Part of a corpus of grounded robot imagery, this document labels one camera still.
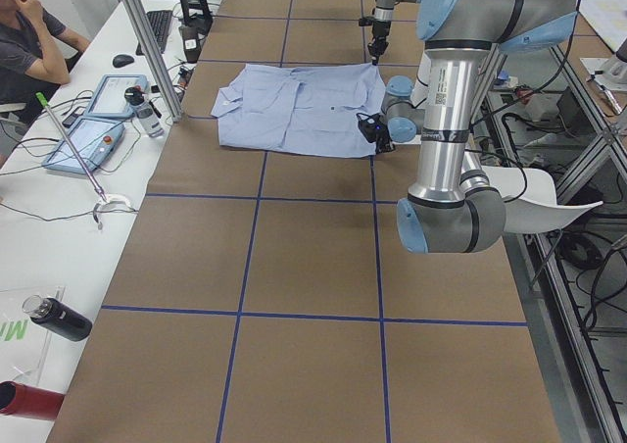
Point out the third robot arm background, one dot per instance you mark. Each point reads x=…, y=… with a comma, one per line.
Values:
x=609, y=75

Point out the red bottle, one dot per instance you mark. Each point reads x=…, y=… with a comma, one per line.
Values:
x=23, y=401

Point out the upper teach pendant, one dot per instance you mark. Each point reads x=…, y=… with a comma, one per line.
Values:
x=108, y=101

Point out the blue striped button shirt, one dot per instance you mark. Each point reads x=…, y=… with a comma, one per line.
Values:
x=305, y=110

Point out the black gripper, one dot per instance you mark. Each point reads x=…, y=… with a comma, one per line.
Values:
x=385, y=141
x=379, y=33

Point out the clear water bottle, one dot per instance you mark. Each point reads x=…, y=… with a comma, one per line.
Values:
x=144, y=111

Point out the grey aluminium post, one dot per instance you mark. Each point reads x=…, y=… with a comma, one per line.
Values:
x=156, y=63

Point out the black thermos bottle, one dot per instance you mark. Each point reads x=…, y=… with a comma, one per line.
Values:
x=57, y=317

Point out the black phone on desk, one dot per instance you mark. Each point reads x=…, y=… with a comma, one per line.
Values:
x=71, y=118

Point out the black box with label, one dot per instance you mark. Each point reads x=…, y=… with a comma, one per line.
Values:
x=190, y=43

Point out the teach pendant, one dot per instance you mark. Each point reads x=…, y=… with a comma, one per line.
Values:
x=108, y=101
x=95, y=139

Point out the black keyboard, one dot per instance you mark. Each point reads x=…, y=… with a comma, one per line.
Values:
x=160, y=23

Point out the seated person grey shirt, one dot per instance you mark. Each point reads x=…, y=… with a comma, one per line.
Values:
x=31, y=61

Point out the metal rod green tip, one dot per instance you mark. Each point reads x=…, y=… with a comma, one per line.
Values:
x=96, y=185

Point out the lower teach pendant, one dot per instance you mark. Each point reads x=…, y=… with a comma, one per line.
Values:
x=95, y=139

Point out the black computer mouse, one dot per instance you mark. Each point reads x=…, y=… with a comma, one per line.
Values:
x=122, y=60

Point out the white paper green print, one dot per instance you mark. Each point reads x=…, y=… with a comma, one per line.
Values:
x=24, y=345

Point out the white plastic chair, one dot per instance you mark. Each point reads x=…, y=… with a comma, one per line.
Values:
x=532, y=206

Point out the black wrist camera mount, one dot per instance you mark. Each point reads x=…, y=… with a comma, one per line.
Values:
x=366, y=21

